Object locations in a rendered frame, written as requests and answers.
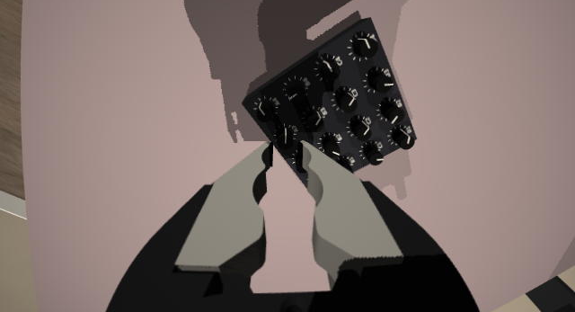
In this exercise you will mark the black knob box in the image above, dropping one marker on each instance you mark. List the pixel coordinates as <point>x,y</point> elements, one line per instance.
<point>336,116</point>

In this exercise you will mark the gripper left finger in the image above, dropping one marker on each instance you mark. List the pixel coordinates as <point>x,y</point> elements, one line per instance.
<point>219,230</point>

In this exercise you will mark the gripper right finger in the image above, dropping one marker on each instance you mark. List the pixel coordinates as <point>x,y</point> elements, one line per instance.
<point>357,227</point>

